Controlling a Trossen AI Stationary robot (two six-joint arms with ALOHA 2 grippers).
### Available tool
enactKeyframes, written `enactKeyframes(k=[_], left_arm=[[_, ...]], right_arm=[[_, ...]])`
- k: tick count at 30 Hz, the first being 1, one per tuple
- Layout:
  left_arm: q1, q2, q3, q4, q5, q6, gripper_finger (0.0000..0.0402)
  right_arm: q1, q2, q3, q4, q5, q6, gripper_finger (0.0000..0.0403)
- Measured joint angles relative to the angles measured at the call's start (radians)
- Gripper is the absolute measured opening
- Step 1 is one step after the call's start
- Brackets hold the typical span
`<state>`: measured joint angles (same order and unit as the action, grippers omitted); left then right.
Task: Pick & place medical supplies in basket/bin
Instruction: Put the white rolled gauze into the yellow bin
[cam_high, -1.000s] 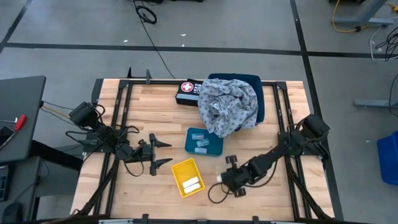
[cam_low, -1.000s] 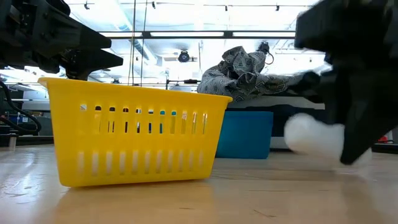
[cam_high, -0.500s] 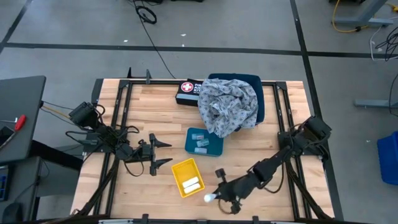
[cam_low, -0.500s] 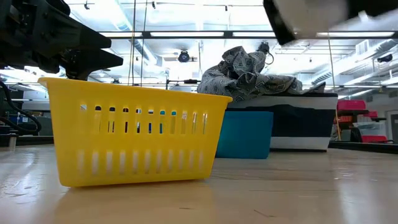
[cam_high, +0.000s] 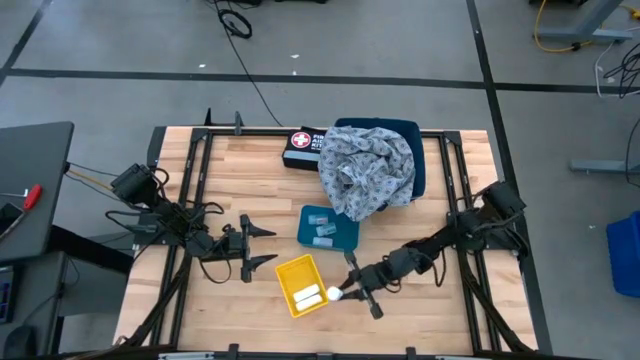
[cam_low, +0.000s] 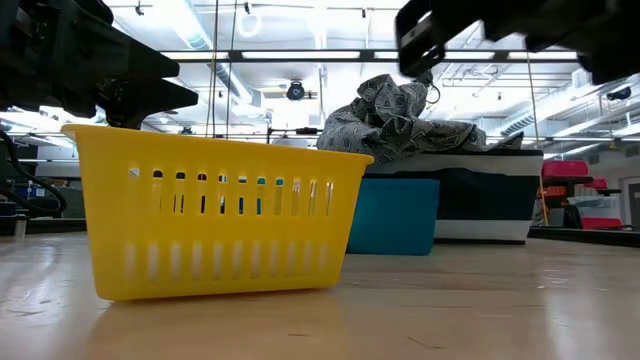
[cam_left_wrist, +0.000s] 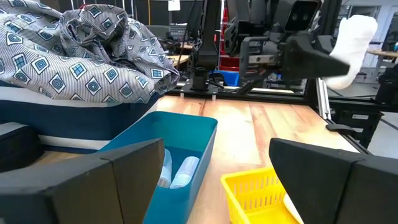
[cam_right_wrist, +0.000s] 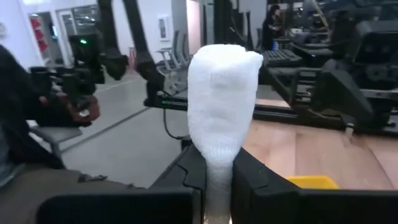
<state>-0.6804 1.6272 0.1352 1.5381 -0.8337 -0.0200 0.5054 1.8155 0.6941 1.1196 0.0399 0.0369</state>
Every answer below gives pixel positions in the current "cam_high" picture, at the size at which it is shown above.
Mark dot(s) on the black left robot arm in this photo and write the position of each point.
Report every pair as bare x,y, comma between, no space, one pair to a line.
170,215

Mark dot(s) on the white tube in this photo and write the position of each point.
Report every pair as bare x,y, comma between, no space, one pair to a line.
306,292

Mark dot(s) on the large dark blue bin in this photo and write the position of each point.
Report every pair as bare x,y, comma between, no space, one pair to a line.
417,150

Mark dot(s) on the clear plastic pill vial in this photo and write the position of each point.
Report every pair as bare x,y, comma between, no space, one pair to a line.
323,242
326,230

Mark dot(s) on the black aluminium rig frame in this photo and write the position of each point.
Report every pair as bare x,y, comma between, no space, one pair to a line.
197,165

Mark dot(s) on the yellow slotted plastic basket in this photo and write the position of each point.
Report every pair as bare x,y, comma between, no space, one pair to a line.
292,272

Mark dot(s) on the dark grey side desk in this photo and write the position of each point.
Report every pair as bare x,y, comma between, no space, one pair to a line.
35,185

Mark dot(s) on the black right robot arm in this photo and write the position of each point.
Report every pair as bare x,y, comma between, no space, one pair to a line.
435,245

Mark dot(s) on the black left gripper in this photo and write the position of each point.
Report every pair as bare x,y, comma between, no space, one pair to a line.
235,245

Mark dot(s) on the black first aid kit pouch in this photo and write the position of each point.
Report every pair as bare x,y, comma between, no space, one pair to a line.
300,150

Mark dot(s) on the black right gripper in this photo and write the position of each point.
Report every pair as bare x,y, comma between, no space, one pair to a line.
375,279

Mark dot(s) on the blue floor bin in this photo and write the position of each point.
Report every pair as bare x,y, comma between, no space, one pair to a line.
625,255

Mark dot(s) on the grey desk foot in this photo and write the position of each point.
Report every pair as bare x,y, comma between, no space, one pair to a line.
585,31
605,166

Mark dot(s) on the white gauze roll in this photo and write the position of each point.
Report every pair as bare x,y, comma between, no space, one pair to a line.
334,293
309,302

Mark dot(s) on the black phone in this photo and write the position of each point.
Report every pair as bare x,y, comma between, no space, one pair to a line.
9,217

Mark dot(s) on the small teal plastic bin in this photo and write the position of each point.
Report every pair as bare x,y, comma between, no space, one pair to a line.
347,235

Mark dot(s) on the grey patterned hospital gown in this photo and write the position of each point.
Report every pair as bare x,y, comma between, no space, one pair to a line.
367,170

